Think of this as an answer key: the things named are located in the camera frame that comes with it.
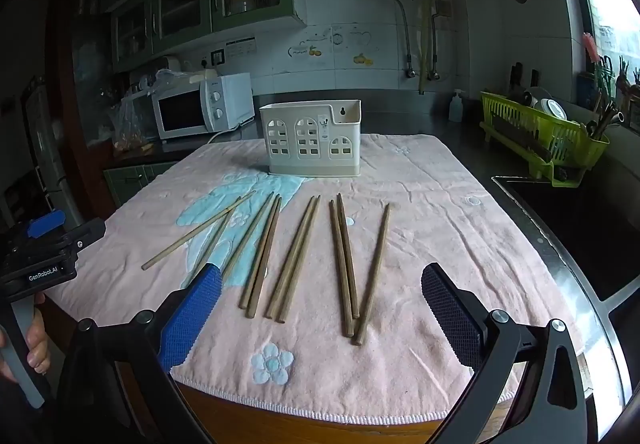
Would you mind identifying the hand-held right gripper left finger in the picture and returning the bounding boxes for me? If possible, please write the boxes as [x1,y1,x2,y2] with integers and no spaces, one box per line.
[55,261,223,444]

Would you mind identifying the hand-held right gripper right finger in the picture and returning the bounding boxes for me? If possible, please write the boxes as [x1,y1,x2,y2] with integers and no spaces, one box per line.
[421,262,588,444]

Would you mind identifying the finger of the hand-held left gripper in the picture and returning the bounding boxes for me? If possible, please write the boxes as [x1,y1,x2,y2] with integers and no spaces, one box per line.
[27,211,66,239]
[63,218,107,253]

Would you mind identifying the cream plastic utensil holder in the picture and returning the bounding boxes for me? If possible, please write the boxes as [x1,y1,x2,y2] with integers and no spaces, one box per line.
[258,99,363,177]

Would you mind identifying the bunch of kitchen utensils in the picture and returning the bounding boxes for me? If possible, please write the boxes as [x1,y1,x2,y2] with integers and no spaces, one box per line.
[582,99,627,140]

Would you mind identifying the person's left hand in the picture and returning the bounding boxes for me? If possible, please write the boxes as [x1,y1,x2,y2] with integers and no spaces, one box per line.
[0,293,52,384]

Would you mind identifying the green base cabinet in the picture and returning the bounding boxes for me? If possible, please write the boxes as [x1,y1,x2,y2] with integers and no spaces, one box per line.
[102,161,181,207]

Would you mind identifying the pink towel with blue print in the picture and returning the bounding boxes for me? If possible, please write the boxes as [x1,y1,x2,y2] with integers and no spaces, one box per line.
[45,133,586,425]

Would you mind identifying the clear plastic bag with food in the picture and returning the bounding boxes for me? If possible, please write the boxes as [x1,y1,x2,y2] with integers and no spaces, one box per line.
[109,94,153,152]

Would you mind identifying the white microwave oven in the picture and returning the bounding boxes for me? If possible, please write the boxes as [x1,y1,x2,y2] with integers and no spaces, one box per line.
[151,73,255,141]

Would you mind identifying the black kitchen sink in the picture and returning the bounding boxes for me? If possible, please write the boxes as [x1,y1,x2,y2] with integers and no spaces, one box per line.
[492,174,640,305]

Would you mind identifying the crumpled clear plastic bag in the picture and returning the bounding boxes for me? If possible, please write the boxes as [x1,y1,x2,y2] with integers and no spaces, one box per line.
[145,69,203,92]

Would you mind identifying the white rounded appliance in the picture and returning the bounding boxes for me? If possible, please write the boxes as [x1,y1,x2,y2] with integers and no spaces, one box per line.
[150,55,182,75]

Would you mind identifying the clear pump soap bottle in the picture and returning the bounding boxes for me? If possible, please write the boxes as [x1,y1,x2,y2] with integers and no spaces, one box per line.
[448,89,466,122]

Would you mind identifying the green plastic dish rack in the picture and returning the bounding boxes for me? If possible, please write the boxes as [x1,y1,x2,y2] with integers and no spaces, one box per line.
[479,91,611,188]

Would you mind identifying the white bowl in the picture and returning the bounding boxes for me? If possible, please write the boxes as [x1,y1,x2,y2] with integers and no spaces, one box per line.
[544,99,569,122]

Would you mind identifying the white plate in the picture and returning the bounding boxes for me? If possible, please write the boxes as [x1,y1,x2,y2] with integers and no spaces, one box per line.
[525,87,553,110]

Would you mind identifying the pink brush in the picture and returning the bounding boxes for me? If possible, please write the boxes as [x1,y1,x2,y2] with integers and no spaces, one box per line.
[582,32,604,65]

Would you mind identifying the white power cable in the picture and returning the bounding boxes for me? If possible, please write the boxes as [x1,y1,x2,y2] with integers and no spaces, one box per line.
[206,121,261,146]

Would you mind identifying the white paper wall label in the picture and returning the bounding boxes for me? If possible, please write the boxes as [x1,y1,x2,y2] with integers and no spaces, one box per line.
[226,37,257,58]

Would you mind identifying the green wall cabinet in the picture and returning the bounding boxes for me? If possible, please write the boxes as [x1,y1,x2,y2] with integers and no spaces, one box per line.
[107,0,308,72]

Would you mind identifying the yellow gas hose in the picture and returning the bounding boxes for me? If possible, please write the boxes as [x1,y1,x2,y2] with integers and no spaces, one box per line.
[419,0,434,95]

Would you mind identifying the thin metal hose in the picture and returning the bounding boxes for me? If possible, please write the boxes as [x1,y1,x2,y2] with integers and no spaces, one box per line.
[431,0,442,79]

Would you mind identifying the grey metal hose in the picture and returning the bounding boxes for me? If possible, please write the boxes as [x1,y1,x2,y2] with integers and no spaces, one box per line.
[391,0,417,76]

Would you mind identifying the fruit and teapot wall stickers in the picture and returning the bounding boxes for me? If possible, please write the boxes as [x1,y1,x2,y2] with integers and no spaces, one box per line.
[290,27,376,68]

